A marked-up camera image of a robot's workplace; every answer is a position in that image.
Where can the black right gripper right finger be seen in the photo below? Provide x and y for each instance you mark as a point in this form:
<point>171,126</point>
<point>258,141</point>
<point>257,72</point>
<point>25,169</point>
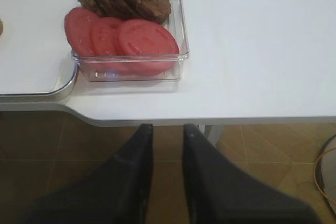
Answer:
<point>217,191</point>

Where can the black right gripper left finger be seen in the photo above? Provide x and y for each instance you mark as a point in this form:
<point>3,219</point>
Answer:
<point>116,192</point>

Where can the white table leg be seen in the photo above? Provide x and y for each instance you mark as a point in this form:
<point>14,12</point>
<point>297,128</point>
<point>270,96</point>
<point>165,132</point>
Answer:
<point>212,132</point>

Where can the round grey base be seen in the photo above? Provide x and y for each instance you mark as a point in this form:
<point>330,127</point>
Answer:
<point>324,173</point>

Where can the clear plastic container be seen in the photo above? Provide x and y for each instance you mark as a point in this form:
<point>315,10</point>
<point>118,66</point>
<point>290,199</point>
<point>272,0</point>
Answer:
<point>175,24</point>

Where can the middle tomato slice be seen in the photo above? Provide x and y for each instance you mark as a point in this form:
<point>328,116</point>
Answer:
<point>103,35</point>

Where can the tomato slice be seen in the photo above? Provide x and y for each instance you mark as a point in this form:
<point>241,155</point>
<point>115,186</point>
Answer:
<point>139,37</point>
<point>78,23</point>
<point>103,35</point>

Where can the front tomato slice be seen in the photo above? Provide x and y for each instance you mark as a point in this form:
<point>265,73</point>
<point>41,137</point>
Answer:
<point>139,37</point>

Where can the silver metal tray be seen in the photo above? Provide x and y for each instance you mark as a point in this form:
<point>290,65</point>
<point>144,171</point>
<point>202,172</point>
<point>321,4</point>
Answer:
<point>36,63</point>

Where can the rear tomato slice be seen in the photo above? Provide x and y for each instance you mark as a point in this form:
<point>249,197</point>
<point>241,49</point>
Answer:
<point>78,23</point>

